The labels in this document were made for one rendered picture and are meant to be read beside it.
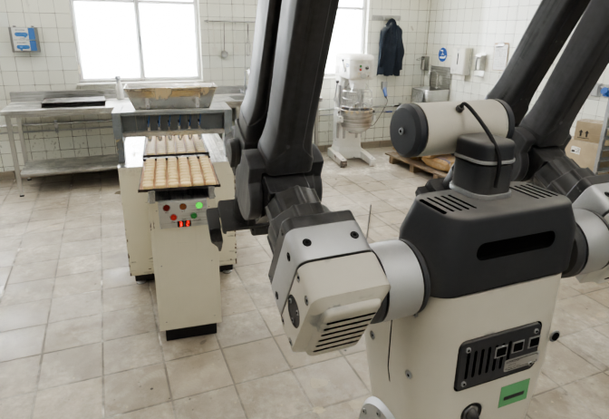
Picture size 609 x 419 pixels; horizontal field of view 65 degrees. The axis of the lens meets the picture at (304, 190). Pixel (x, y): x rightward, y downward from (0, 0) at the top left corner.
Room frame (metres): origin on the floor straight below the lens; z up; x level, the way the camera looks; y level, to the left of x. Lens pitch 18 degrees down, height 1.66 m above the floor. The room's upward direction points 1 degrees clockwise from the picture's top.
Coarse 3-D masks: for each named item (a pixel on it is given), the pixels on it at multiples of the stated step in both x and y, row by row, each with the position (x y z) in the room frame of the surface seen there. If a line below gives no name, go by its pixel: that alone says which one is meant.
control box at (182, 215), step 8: (168, 200) 2.27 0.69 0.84; (176, 200) 2.27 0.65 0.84; (184, 200) 2.27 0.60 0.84; (192, 200) 2.28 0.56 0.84; (200, 200) 2.29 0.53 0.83; (160, 208) 2.23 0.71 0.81; (176, 208) 2.25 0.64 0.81; (192, 208) 2.28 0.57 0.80; (200, 208) 2.29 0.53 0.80; (160, 216) 2.23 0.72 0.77; (168, 216) 2.24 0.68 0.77; (184, 216) 2.26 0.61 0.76; (200, 216) 2.29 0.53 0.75; (160, 224) 2.23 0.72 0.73; (168, 224) 2.24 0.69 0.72; (176, 224) 2.25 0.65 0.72; (184, 224) 2.26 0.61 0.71; (192, 224) 2.27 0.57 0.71; (200, 224) 2.29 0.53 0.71
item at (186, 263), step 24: (168, 192) 2.39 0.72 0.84; (192, 192) 2.36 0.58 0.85; (168, 240) 2.27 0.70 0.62; (192, 240) 2.30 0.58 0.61; (168, 264) 2.26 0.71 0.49; (192, 264) 2.30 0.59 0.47; (216, 264) 2.34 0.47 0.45; (168, 288) 2.26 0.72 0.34; (192, 288) 2.30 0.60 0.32; (216, 288) 2.33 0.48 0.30; (168, 312) 2.26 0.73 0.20; (192, 312) 2.29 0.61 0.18; (216, 312) 2.33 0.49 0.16; (168, 336) 2.28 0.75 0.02
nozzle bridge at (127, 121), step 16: (112, 112) 2.86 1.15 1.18; (128, 112) 2.88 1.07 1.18; (144, 112) 2.91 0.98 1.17; (160, 112) 2.93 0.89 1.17; (176, 112) 2.96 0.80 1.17; (192, 112) 2.99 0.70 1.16; (208, 112) 3.01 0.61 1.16; (224, 112) 3.04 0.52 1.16; (128, 128) 2.96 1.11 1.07; (144, 128) 2.98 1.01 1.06; (176, 128) 3.04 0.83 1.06; (192, 128) 3.07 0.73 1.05; (208, 128) 3.09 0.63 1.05; (224, 128) 3.07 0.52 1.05
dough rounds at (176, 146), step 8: (152, 136) 3.40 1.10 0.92; (176, 136) 3.41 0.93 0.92; (184, 136) 3.42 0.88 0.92; (192, 136) 3.49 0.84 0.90; (152, 144) 3.14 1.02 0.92; (160, 144) 3.15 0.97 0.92; (168, 144) 3.16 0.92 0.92; (176, 144) 3.19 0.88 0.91; (184, 144) 3.24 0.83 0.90; (192, 144) 3.16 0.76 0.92; (200, 144) 3.17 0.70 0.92; (152, 152) 2.92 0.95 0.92; (160, 152) 2.93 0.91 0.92; (168, 152) 2.95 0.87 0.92; (176, 152) 3.00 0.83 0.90; (184, 152) 2.97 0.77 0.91
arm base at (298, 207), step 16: (288, 192) 0.55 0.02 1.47; (304, 192) 0.56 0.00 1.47; (272, 208) 0.55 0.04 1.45; (288, 208) 0.54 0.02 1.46; (304, 208) 0.52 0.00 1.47; (320, 208) 0.53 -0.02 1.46; (272, 224) 0.52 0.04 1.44; (288, 224) 0.48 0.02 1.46; (304, 224) 0.48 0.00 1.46; (320, 224) 0.48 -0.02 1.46; (272, 240) 0.52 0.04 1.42; (272, 272) 0.52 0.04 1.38
